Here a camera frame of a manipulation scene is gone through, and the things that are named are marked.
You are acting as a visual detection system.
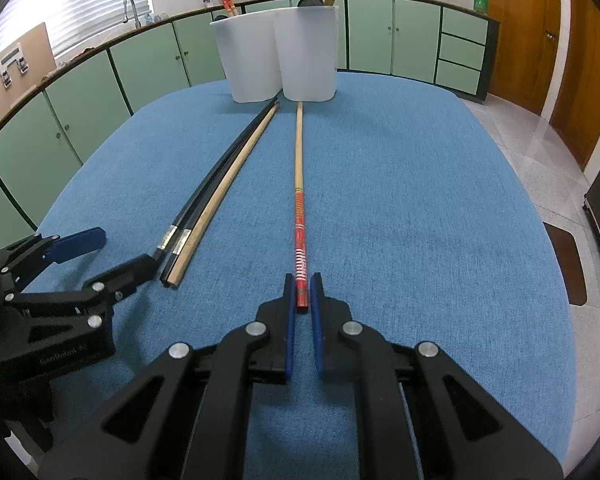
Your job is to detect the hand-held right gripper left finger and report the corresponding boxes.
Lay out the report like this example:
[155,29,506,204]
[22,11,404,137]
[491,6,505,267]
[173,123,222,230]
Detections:
[45,272,298,480]

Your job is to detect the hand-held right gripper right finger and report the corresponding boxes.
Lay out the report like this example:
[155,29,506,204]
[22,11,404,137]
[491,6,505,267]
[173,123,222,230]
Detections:
[310,272,566,480]

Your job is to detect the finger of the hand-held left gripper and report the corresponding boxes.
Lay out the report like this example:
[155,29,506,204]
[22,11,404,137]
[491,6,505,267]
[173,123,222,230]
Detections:
[4,254,162,329]
[0,226,107,292]

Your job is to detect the black chopstick silver band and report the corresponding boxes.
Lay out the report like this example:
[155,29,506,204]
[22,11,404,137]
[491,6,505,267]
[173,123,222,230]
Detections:
[155,98,277,261]
[160,100,279,285]

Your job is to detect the white double utensil holder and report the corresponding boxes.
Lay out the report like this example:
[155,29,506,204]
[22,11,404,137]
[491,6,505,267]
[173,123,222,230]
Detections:
[210,5,340,104]

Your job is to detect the blue table mat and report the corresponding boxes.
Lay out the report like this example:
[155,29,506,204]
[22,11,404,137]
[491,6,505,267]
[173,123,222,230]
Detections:
[32,72,578,480]

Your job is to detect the wooden board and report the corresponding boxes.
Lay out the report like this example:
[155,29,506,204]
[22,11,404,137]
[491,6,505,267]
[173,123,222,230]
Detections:
[0,22,58,113]

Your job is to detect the long green base cabinets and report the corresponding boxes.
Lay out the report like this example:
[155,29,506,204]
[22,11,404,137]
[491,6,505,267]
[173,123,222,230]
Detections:
[0,10,231,231]

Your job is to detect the silver metal clasp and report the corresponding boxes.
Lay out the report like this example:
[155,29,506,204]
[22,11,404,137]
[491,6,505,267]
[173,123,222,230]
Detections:
[0,46,29,89]

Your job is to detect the metal kitchen faucet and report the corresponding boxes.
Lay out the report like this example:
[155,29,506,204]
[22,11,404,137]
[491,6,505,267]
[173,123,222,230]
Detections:
[122,0,142,29]

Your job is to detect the green base cabinets under stove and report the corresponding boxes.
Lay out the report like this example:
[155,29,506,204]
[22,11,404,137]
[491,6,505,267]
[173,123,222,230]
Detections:
[337,0,443,78]

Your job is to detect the green drawer unit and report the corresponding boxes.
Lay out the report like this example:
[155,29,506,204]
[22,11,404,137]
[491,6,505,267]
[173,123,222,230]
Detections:
[435,5,501,101]

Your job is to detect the dark kitchen countertop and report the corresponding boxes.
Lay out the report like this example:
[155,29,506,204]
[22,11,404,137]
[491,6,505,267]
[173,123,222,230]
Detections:
[0,0,502,141]

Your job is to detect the plain wooden door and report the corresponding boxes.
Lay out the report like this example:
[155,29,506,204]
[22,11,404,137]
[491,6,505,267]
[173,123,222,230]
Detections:
[550,0,600,171]

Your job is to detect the wooden door with handle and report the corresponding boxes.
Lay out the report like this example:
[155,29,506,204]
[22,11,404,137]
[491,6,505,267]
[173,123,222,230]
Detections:
[485,0,563,117]

